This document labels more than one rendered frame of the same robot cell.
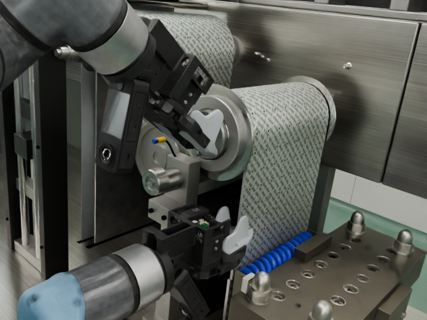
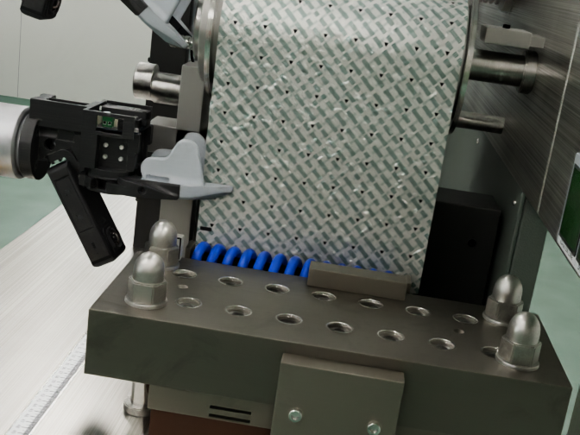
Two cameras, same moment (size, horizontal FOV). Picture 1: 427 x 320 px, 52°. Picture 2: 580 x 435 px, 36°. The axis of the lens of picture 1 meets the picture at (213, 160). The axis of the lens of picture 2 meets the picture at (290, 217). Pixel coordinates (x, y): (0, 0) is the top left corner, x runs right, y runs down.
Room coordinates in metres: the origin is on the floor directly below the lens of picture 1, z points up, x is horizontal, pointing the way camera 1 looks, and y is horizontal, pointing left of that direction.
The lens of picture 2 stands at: (0.16, -0.81, 1.33)
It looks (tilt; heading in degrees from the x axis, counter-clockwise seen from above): 16 degrees down; 53
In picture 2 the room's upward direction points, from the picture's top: 8 degrees clockwise
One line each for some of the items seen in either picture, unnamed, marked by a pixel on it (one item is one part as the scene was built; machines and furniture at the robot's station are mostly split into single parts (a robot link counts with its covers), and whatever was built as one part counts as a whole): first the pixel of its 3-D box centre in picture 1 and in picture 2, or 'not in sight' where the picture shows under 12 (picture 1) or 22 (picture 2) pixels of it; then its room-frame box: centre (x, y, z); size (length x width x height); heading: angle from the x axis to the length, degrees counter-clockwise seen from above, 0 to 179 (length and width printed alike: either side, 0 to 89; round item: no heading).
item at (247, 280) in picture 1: (249, 283); (171, 246); (0.57, -0.07, 1.04); 0.02 x 0.01 x 0.02; 140
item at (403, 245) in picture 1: (404, 240); (522, 337); (0.74, -0.37, 1.05); 0.04 x 0.04 x 0.04
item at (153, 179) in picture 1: (155, 181); (146, 80); (0.60, 0.08, 1.18); 0.04 x 0.02 x 0.04; 50
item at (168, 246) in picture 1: (182, 249); (89, 145); (0.52, 0.03, 1.12); 0.12 x 0.08 x 0.09; 140
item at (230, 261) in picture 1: (222, 257); (138, 183); (0.55, -0.03, 1.09); 0.09 x 0.05 x 0.02; 139
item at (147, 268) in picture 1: (133, 275); (13, 140); (0.46, 0.08, 1.11); 0.08 x 0.05 x 0.08; 50
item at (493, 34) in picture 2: not in sight; (511, 34); (0.87, -0.19, 1.28); 0.06 x 0.05 x 0.02; 140
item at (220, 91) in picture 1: (214, 133); (221, 28); (0.64, 0.00, 1.25); 0.15 x 0.01 x 0.15; 50
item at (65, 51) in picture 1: (72, 52); not in sight; (0.74, 0.25, 1.33); 0.06 x 0.03 x 0.03; 140
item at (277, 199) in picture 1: (279, 208); (318, 189); (0.70, -0.12, 1.11); 0.23 x 0.01 x 0.18; 140
